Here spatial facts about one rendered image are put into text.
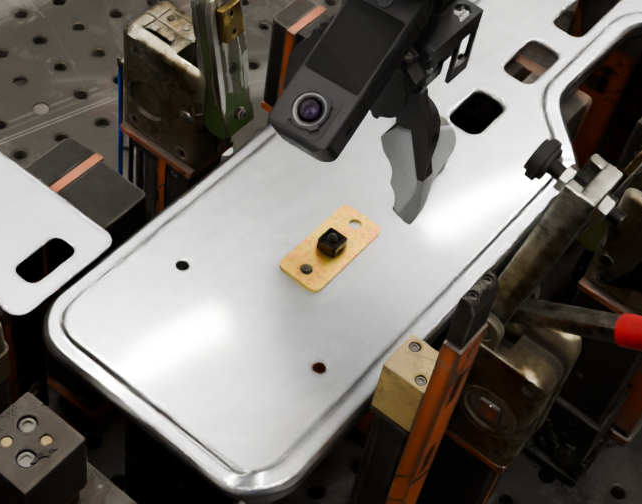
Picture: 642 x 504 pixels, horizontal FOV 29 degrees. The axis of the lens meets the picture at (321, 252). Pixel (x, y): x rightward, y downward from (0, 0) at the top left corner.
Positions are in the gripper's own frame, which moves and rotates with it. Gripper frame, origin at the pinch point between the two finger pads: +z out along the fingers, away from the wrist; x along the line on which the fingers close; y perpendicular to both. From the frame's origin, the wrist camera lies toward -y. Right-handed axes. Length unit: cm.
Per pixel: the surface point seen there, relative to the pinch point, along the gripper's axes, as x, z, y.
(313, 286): -1.4, 7.7, -3.7
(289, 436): -8.0, 8.1, -14.4
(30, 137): 45, 38, 10
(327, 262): -0.8, 7.7, -1.2
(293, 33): 17.6, 8.8, 17.5
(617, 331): -21.8, -4.0, -0.9
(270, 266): 2.2, 8.0, -4.3
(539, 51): 12, 37, 64
